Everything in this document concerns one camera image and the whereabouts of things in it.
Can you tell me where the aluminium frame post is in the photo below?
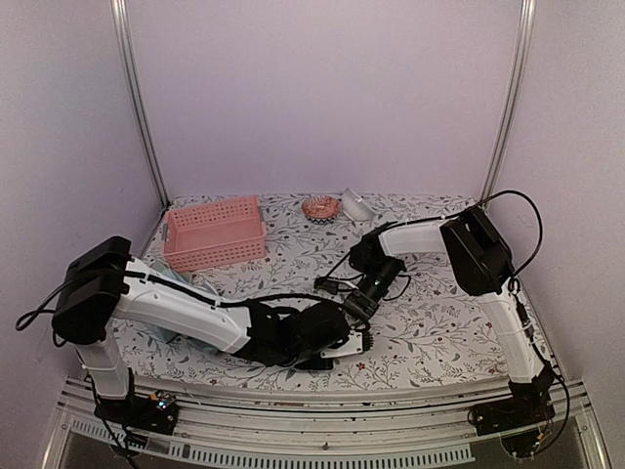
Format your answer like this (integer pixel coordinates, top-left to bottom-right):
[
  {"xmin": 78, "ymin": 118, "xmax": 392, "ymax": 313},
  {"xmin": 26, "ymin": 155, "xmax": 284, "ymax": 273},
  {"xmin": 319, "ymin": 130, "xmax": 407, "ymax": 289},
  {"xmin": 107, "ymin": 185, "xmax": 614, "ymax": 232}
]
[
  {"xmin": 110, "ymin": 0, "xmax": 171, "ymax": 208},
  {"xmin": 479, "ymin": 0, "xmax": 536, "ymax": 199}
]

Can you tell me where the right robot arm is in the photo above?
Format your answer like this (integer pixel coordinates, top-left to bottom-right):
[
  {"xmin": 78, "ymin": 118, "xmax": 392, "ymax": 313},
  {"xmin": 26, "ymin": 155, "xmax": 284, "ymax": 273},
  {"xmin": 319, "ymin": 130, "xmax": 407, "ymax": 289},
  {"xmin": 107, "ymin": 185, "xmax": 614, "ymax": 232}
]
[{"xmin": 345, "ymin": 208, "xmax": 547, "ymax": 385}]

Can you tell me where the right aluminium frame post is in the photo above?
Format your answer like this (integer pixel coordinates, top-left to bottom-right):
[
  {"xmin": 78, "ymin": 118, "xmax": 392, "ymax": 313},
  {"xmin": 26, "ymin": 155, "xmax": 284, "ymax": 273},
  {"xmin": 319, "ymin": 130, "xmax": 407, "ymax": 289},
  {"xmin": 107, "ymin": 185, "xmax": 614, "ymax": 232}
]
[{"xmin": 479, "ymin": 0, "xmax": 536, "ymax": 199}]

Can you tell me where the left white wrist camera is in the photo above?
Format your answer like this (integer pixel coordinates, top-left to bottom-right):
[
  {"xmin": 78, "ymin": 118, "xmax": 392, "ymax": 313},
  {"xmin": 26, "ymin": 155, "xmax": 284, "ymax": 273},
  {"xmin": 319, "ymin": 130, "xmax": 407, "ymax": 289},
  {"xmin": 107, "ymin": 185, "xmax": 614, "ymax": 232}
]
[{"xmin": 326, "ymin": 330, "xmax": 374, "ymax": 358}]

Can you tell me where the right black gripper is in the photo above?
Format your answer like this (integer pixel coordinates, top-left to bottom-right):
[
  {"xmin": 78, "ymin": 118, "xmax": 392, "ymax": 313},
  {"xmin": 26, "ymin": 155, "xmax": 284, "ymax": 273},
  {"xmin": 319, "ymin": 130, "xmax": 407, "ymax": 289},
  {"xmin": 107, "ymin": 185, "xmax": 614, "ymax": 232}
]
[{"xmin": 343, "ymin": 259, "xmax": 400, "ymax": 328}]

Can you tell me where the floral table mat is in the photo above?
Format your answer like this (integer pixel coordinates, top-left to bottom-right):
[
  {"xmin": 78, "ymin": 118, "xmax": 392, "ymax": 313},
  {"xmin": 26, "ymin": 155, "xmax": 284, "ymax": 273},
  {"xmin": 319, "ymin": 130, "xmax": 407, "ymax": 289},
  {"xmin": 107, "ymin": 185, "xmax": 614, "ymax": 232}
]
[{"xmin": 112, "ymin": 194, "xmax": 508, "ymax": 393}]

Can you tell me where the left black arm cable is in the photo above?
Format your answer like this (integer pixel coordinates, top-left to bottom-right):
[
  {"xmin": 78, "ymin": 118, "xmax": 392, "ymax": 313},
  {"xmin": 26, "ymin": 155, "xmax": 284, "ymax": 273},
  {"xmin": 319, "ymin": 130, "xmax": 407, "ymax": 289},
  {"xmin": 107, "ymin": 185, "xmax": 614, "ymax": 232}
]
[{"xmin": 14, "ymin": 271, "xmax": 343, "ymax": 348}]

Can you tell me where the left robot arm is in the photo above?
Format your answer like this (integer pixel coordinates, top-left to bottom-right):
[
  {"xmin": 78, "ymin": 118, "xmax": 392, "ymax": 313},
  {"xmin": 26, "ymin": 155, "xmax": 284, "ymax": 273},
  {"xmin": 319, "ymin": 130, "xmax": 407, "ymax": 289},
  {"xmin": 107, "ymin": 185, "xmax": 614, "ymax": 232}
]
[{"xmin": 52, "ymin": 236, "xmax": 363, "ymax": 424}]

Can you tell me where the blue patterned towel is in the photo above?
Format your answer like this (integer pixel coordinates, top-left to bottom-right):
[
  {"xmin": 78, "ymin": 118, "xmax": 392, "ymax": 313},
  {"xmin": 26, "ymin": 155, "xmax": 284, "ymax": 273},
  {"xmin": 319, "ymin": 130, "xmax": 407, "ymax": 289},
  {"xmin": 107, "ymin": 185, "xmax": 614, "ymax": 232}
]
[{"xmin": 146, "ymin": 261, "xmax": 221, "ymax": 358}]

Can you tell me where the red patterned bowl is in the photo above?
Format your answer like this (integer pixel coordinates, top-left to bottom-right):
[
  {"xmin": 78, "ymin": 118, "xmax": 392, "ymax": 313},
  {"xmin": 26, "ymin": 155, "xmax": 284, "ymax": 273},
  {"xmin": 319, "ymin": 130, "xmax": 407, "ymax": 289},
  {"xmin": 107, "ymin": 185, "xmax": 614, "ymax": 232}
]
[{"xmin": 302, "ymin": 195, "xmax": 341, "ymax": 225}]

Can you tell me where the white tipped bowl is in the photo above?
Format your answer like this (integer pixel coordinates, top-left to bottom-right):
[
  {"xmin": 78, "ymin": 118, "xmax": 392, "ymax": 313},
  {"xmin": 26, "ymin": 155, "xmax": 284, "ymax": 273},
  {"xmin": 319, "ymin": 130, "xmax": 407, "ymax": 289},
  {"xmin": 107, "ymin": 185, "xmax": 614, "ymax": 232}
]
[{"xmin": 341, "ymin": 188, "xmax": 375, "ymax": 222}]

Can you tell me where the pink plastic basket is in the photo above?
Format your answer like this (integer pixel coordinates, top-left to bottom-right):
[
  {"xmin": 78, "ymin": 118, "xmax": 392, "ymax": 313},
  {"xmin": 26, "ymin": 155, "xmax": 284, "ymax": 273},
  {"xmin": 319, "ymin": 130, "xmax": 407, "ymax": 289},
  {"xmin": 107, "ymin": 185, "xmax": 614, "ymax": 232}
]
[{"xmin": 163, "ymin": 195, "xmax": 267, "ymax": 273}]

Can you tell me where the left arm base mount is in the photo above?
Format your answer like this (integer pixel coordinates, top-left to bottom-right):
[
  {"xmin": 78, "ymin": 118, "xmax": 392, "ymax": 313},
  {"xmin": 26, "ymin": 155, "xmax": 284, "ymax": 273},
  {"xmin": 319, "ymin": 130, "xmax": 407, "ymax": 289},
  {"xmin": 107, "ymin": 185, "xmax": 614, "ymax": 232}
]
[{"xmin": 95, "ymin": 391, "xmax": 179, "ymax": 436}]

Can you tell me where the left aluminium frame post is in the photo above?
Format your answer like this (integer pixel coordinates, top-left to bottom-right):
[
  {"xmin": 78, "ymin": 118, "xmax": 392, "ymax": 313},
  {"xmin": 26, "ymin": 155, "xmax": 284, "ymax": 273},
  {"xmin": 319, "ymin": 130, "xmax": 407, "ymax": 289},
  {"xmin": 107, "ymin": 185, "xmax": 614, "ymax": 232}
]
[{"xmin": 110, "ymin": 0, "xmax": 171, "ymax": 208}]

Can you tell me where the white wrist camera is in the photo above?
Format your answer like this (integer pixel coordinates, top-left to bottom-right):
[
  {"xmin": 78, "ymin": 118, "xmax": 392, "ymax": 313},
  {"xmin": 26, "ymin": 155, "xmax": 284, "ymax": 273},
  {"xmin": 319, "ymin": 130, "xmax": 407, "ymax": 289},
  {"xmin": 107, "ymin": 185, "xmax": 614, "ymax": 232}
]
[
  {"xmin": 326, "ymin": 330, "xmax": 374, "ymax": 358},
  {"xmin": 313, "ymin": 276, "xmax": 360, "ymax": 295}
]

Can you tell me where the front aluminium rail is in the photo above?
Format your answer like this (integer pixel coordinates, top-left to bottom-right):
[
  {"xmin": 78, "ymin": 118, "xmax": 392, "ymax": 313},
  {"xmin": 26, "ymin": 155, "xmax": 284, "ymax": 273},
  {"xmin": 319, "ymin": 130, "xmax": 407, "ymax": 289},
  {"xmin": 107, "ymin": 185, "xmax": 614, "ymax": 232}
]
[{"xmin": 35, "ymin": 376, "xmax": 617, "ymax": 468}]

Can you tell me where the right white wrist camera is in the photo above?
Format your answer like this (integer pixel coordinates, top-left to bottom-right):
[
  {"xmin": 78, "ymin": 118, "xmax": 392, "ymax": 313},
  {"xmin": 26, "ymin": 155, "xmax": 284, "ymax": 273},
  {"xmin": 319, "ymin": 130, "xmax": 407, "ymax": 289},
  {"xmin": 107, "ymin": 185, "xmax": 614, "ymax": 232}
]
[{"xmin": 313, "ymin": 276, "xmax": 360, "ymax": 295}]

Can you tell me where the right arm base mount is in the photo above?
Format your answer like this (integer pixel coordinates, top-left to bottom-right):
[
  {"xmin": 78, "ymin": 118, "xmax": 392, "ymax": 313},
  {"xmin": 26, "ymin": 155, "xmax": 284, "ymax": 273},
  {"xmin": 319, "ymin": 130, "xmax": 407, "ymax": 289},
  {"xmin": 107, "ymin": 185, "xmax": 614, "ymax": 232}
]
[{"xmin": 468, "ymin": 382, "xmax": 556, "ymax": 436}]

